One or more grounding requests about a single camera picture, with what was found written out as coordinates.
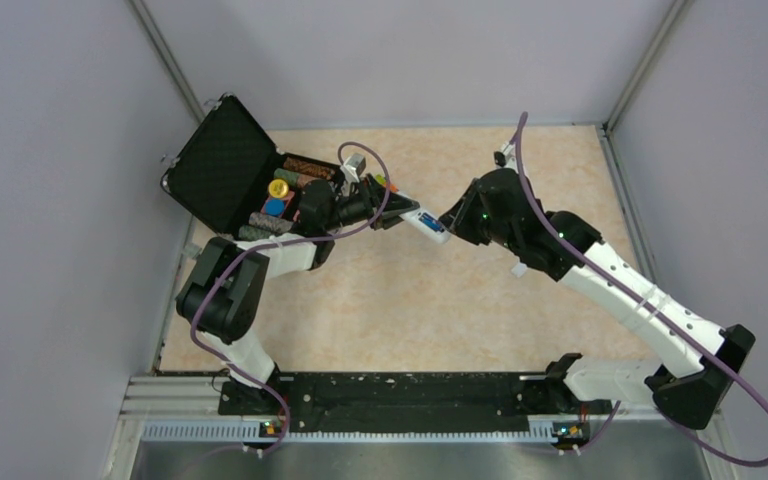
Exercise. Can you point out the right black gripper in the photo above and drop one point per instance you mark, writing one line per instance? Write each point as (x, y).
(459, 218)

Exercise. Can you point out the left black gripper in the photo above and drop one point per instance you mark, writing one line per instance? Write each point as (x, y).
(395, 205)

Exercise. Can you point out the white remote control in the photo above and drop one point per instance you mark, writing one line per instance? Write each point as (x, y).
(412, 218)

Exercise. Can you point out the white battery cover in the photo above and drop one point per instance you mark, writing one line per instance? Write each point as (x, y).
(519, 270)

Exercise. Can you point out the blue AAA battery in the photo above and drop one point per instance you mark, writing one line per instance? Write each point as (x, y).
(432, 223)

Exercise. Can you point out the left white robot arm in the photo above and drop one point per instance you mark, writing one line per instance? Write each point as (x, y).
(220, 298)

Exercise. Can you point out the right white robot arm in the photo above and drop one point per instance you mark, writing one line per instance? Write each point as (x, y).
(681, 383)

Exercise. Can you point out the colourful toy brick car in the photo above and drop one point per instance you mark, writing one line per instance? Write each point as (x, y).
(382, 180)

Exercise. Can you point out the yellow big blind button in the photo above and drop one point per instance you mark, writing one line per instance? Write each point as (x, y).
(278, 188)

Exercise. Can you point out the blue dealer chip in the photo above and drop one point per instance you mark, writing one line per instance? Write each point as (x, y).
(274, 207)

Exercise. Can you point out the green purple chip stack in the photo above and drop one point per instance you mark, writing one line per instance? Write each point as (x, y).
(262, 226)

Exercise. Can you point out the black poker chip case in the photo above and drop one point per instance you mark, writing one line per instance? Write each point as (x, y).
(222, 173)

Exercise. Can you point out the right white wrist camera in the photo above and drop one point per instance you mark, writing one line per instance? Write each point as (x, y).
(505, 156)

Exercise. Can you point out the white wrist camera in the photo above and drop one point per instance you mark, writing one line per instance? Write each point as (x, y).
(505, 156)
(353, 167)

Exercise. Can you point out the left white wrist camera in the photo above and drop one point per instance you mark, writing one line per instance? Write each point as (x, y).
(353, 167)

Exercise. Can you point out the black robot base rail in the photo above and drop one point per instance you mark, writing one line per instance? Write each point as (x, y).
(406, 403)

